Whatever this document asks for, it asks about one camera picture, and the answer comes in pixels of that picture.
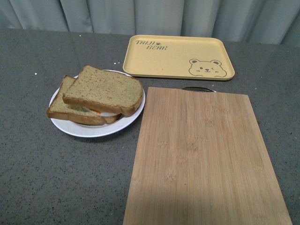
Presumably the grey curtain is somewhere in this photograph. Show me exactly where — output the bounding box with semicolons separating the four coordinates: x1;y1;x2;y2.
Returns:
0;0;300;46

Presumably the yellow bear tray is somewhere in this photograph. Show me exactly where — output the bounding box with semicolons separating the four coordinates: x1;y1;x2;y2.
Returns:
123;35;235;81

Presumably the bread slice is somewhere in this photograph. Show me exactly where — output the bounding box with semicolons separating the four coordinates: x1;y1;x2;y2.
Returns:
46;75;121;126
63;65;144;116

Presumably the fried egg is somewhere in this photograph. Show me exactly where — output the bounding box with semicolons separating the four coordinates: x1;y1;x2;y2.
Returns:
83;107;118;117

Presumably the wooden cutting board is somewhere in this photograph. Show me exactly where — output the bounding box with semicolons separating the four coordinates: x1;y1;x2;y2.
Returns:
123;87;292;225

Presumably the white round plate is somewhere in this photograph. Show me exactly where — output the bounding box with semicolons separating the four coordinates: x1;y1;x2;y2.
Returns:
49;70;146;138

